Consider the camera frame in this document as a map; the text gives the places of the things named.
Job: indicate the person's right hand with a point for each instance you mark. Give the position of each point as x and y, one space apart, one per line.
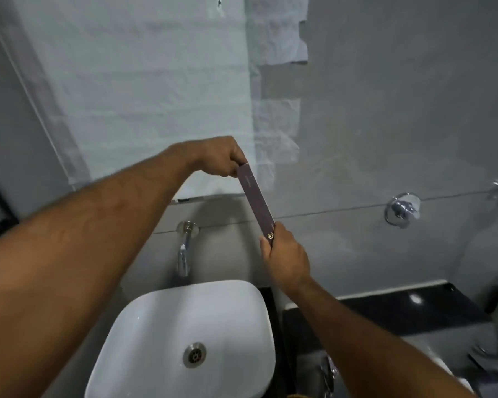
286 261

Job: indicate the person's right forearm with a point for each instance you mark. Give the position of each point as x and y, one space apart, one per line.
357 339

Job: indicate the person's left fingers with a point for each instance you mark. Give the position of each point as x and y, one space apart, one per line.
234 159

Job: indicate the long purple box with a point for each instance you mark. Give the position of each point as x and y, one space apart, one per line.
256 203

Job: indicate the white ceramic fixture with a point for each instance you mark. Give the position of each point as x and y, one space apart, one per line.
444 360

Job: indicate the white ceramic sink basin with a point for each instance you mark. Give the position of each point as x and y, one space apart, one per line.
157 339

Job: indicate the chrome wall spout faucet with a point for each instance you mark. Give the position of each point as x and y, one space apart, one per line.
184 252

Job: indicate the person's left forearm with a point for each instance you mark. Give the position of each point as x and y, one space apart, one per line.
87 252

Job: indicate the chrome sink drain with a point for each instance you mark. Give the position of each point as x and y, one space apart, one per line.
194 354

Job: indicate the person's left hand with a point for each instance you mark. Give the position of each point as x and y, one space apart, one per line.
218 155

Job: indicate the person's right thumb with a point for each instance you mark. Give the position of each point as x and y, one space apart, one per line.
284 236

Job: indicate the chrome round wall valve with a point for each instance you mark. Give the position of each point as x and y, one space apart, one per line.
400 209

